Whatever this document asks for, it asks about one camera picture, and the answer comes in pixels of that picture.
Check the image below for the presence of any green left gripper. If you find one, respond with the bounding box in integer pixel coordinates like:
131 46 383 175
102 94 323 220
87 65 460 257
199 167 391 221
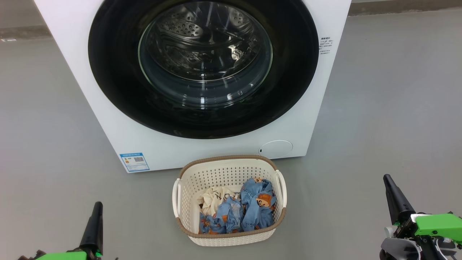
18 201 119 260

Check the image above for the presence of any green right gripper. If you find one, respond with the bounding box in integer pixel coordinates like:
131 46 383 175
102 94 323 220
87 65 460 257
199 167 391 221
383 174 462 260

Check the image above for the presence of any cream and blue garment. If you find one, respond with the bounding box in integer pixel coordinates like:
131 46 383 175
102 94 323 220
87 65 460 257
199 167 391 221
199 185 244 234

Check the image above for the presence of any blue bear patterned garment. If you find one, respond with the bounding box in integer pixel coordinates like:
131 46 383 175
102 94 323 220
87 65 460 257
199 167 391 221
240 178 278 231

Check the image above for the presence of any black round glass washer door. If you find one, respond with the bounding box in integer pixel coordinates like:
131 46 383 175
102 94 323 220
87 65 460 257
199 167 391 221
88 0 319 139

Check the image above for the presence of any white front-load washing machine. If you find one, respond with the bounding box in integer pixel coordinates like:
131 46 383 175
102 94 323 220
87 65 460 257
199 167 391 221
34 0 352 174

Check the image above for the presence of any blue energy label sticker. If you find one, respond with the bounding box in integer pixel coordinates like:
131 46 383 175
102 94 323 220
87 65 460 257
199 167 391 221
119 152 150 173

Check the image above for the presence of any round white filter cover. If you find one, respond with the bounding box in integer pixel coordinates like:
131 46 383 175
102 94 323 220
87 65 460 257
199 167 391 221
258 140 293 159

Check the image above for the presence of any cream perforated laundry basket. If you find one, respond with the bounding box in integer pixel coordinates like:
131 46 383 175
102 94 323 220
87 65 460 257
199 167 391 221
172 155 288 247

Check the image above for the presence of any black text notice sticker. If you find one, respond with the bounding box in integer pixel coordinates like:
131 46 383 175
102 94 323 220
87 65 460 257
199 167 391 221
319 36 334 55

